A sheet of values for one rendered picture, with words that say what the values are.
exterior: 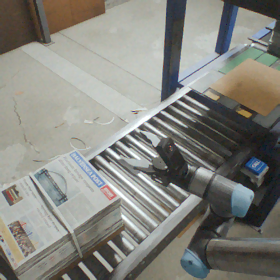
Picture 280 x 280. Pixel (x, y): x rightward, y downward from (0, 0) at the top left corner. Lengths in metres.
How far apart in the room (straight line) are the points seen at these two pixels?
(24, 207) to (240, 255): 0.66
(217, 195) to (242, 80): 1.27
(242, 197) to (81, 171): 0.56
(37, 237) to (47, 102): 2.24
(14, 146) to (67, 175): 1.70
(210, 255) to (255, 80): 1.41
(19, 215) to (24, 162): 1.58
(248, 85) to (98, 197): 1.24
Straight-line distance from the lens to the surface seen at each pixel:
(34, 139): 2.73
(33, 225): 0.99
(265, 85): 1.95
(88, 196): 0.99
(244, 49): 2.29
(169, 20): 1.75
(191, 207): 1.25
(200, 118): 1.62
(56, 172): 1.08
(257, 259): 0.67
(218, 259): 0.73
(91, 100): 3.00
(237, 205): 0.76
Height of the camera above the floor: 1.86
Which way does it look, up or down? 47 degrees down
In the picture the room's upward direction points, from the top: straight up
